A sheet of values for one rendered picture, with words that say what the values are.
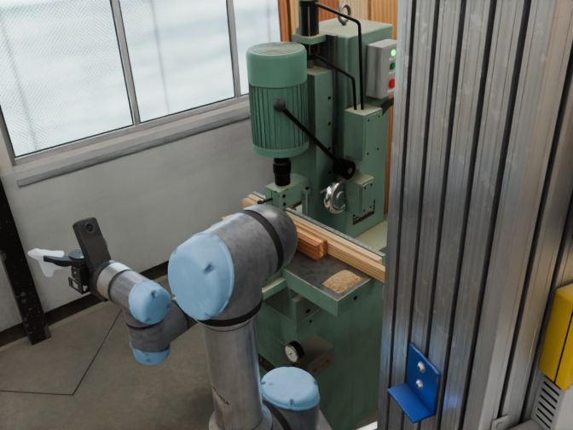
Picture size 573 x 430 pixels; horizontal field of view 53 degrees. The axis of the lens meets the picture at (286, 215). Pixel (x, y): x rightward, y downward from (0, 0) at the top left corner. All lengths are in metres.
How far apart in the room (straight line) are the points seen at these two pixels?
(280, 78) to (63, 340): 1.93
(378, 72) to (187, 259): 1.13
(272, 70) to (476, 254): 1.04
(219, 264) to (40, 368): 2.24
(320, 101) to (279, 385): 0.92
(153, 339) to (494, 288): 0.71
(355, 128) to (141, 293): 0.93
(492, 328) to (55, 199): 2.42
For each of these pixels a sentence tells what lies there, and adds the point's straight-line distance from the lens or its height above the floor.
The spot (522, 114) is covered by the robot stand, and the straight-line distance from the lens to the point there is 0.63.
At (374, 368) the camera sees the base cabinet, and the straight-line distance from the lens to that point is 2.37.
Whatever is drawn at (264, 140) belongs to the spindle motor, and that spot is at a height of 1.25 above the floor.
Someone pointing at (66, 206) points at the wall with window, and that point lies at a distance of 2.94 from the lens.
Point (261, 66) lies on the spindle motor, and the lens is 1.64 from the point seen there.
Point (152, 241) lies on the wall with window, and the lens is 3.22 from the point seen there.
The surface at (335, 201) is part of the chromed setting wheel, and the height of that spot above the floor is 1.01.
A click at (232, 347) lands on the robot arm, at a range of 0.93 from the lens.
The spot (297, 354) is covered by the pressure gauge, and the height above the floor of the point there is 0.67.
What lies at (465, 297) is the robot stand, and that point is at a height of 1.44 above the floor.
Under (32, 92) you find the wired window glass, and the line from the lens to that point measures 2.82.
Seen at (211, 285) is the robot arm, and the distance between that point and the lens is 0.81.
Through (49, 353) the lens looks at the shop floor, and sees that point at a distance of 3.07.
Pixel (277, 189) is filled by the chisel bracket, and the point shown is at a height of 1.07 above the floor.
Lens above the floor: 1.90
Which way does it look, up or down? 30 degrees down
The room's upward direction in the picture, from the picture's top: 3 degrees counter-clockwise
